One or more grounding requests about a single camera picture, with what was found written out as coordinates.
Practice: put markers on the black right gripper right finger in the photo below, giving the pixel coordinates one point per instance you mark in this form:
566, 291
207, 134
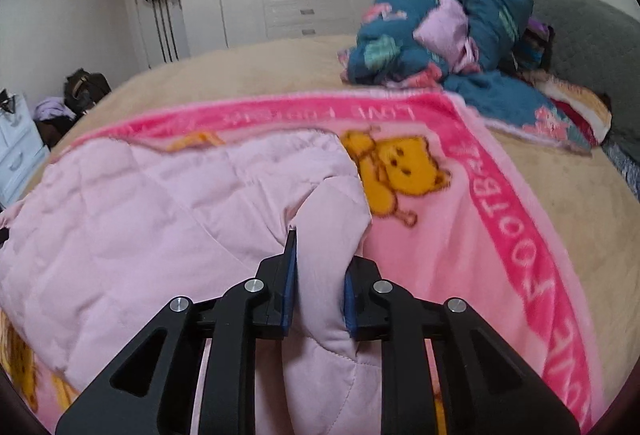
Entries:
444, 369

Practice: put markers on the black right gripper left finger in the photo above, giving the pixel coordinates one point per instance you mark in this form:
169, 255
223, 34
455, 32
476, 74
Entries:
192, 366

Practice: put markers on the pink quilted jacket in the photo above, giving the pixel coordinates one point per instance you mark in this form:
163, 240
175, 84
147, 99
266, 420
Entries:
116, 230

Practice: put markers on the purple clothes pile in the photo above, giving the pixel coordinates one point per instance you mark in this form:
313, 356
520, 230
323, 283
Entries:
51, 108

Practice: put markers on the pink bear fleece blanket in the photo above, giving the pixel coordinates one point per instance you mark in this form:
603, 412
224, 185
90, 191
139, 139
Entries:
450, 214

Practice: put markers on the beige bed cover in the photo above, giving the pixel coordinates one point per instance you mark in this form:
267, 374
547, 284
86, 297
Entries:
589, 203

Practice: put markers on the white drawer cabinet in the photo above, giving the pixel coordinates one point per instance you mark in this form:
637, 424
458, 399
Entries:
22, 151

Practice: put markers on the red orange striped blanket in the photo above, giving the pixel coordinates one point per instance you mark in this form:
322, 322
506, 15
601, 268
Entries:
580, 109

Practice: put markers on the black bag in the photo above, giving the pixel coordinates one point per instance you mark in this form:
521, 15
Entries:
84, 90

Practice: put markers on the blue flamingo duvet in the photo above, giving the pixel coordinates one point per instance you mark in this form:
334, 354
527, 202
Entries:
494, 54

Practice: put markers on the grey headboard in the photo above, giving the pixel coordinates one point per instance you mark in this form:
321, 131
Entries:
597, 46

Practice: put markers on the white door with hangings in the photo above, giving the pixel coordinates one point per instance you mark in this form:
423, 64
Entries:
159, 33

